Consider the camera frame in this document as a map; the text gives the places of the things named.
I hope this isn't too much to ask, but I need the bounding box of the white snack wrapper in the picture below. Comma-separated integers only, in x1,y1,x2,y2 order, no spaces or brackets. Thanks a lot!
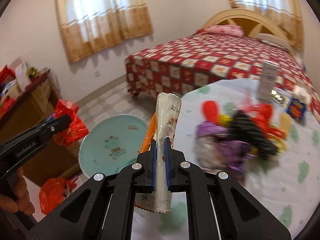
135,93,181,213

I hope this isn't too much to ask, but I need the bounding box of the purple foil wrapper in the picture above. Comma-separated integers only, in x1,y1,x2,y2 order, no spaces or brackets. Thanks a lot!
194,121,253,177

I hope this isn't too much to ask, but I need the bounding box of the black knitted cloth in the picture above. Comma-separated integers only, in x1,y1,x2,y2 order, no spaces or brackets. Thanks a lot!
229,110,278,160

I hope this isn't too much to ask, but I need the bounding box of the yellow snack wrapper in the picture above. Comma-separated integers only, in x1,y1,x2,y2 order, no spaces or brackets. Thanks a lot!
217,114,233,127

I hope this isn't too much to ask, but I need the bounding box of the person's left hand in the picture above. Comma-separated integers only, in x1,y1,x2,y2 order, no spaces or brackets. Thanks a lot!
0,167,35,216

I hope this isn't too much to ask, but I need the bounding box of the brown wooden cabinet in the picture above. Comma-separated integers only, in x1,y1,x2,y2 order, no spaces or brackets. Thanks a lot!
1,70,80,186

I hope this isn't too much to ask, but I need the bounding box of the red bag on floor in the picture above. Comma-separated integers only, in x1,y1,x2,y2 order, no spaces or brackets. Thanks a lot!
39,178,76,215

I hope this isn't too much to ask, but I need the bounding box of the light blue round bin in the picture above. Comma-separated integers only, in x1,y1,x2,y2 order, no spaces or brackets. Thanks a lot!
78,114,148,178

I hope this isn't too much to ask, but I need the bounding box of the red bag near cabinet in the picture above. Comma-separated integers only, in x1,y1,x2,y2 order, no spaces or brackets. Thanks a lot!
53,99,89,147

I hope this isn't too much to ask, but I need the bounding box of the red mesh scrubber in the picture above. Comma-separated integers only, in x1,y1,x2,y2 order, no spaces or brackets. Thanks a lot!
202,100,219,125

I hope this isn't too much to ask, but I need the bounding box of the red plastic bag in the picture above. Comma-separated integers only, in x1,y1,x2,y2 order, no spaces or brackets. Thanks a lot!
241,103,286,140

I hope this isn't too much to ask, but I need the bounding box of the yellow sponge bar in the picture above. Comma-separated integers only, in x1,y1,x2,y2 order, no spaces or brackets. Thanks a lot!
278,112,291,140

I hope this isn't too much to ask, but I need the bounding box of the shiny yellow foil packet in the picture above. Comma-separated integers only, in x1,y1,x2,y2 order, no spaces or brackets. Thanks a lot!
271,89,289,107

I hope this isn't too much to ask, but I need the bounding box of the blue milk carton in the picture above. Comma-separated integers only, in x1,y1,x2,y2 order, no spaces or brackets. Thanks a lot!
286,84,311,123

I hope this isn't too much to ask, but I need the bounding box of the tall white carton box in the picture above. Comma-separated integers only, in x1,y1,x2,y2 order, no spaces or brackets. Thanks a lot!
257,61,279,103

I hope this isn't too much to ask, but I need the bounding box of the bed with red checkered cover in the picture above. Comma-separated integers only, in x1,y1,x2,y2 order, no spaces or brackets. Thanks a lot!
125,29,319,119

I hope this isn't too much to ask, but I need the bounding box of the left beige curtain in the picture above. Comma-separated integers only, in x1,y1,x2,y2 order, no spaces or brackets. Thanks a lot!
55,0,153,63

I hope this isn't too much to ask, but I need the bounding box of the beige curtain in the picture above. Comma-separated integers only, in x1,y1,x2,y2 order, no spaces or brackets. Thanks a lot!
55,0,153,63
228,0,304,50

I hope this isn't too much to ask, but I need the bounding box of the striped grey pillow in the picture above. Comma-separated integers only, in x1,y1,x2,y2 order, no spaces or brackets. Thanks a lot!
255,33,291,50

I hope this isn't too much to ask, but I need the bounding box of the pink pillow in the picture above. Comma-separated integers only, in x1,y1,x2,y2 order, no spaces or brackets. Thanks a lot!
206,24,244,37

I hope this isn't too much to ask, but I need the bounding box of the cream wooden headboard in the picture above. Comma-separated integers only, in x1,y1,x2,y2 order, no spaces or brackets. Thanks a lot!
202,8,289,43

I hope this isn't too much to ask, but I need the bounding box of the right beige curtain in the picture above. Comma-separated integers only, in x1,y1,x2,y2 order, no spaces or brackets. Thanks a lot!
228,0,304,50

